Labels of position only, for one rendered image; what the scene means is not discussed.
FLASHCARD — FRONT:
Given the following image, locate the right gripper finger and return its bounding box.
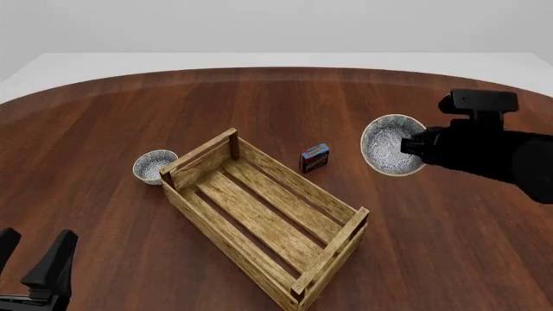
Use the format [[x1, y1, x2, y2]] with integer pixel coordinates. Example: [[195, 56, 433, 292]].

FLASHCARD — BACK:
[[400, 131, 428, 157]]

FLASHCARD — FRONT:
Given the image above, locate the wooden slat tray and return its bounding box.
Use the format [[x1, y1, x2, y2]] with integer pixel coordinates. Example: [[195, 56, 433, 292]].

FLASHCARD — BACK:
[[158, 127, 371, 311]]

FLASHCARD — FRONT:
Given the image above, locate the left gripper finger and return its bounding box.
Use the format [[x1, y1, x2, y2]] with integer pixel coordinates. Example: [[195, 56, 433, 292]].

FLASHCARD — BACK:
[[0, 227, 22, 277], [20, 228, 79, 300]]

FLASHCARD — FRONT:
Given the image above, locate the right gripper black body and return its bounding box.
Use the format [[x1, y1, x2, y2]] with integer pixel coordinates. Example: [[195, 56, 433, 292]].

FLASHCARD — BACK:
[[421, 125, 455, 170]]

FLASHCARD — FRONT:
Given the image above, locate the small printed food box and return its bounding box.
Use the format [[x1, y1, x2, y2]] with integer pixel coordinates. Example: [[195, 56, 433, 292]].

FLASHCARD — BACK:
[[299, 143, 331, 175]]

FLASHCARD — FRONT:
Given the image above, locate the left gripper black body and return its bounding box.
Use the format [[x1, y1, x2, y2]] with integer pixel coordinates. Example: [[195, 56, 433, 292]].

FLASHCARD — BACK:
[[0, 290, 73, 311]]

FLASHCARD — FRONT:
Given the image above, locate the blue-white patterned bowl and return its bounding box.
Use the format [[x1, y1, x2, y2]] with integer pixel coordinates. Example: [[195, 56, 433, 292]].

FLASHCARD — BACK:
[[359, 113, 429, 178], [132, 149, 180, 187]]

